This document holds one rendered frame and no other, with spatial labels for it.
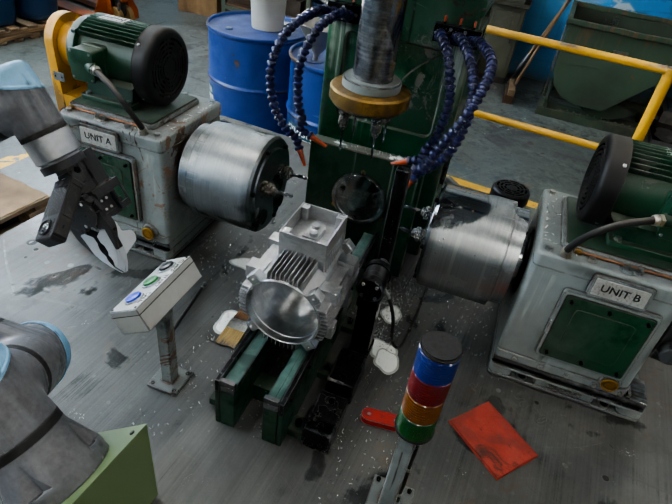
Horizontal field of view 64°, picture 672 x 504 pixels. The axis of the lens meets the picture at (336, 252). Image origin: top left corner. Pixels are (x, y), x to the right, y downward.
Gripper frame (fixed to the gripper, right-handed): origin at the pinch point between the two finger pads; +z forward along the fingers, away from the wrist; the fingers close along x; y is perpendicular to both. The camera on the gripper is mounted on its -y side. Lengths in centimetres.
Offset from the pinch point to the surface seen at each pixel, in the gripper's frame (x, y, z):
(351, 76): -31, 53, -10
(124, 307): 0.4, -3.1, 6.2
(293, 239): -21.6, 20.6, 10.7
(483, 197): -51, 52, 24
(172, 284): -3.4, 5.3, 7.8
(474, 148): 19, 347, 119
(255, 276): -15.7, 12.6, 12.9
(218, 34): 101, 209, -28
